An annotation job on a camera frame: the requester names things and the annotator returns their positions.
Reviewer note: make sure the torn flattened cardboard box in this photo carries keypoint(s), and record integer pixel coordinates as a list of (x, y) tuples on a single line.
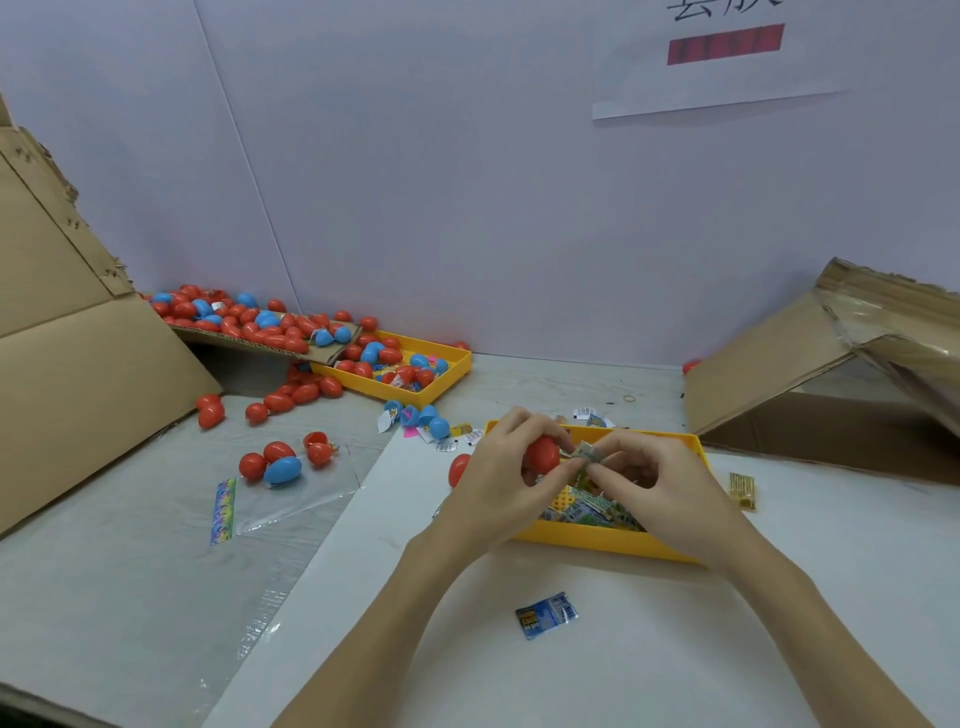
[(758, 360)]

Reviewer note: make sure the yellow plastic tray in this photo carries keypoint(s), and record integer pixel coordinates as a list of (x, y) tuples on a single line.
[(600, 540)]

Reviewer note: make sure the single red plastic egg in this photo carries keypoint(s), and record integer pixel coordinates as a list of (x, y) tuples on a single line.
[(542, 455)]

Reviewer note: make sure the person's left hand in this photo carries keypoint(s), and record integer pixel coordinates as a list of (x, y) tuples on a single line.
[(488, 495)]

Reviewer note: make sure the person's right hand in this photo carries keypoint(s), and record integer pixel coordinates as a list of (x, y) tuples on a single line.
[(675, 495)]

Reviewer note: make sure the brown cardboard sheet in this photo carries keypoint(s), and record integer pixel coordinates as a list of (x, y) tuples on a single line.
[(240, 338)]

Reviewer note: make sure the person's left forearm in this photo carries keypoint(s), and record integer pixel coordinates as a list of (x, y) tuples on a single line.
[(368, 653)]

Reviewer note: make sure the yellow label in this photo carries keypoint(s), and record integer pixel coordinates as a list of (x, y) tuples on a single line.
[(743, 491)]

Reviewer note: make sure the pile of plastic eggs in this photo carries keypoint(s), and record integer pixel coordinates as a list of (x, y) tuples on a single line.
[(285, 338)]

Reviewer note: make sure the white paper sign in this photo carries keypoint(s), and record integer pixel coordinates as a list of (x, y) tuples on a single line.
[(728, 68)]

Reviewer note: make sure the tall brown cardboard box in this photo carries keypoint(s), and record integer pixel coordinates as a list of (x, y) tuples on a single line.
[(68, 383)]

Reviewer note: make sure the blue packet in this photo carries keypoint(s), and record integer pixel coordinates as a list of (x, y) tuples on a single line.
[(546, 614)]

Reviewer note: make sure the clear bag with coloured label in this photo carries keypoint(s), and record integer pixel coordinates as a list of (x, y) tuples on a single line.
[(285, 503)]

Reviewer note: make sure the yellow tray under eggs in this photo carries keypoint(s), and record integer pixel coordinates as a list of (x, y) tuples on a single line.
[(443, 372)]

